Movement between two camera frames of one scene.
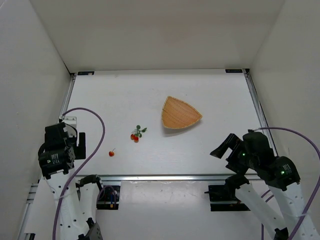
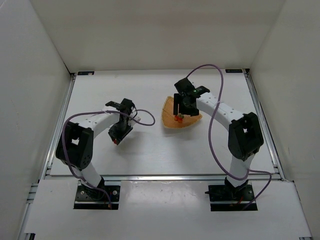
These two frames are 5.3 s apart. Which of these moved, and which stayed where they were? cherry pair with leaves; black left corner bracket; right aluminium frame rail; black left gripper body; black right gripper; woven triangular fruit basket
Moved: black left gripper body; cherry pair with leaves; black right gripper
Stayed: woven triangular fruit basket; black left corner bracket; right aluminium frame rail
